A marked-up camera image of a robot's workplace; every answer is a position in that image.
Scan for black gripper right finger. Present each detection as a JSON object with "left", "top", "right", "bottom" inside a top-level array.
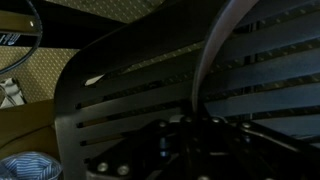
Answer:
[{"left": 201, "top": 113, "right": 234, "bottom": 146}]

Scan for thin grey base cable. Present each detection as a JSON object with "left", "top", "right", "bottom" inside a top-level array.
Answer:
[{"left": 0, "top": 0, "right": 44, "bottom": 76}]

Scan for black slatted office chair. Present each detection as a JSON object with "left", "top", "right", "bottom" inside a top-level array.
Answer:
[{"left": 54, "top": 0, "right": 320, "bottom": 180}]

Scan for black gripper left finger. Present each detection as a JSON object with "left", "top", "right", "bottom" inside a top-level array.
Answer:
[{"left": 180, "top": 105, "right": 202, "bottom": 144}]

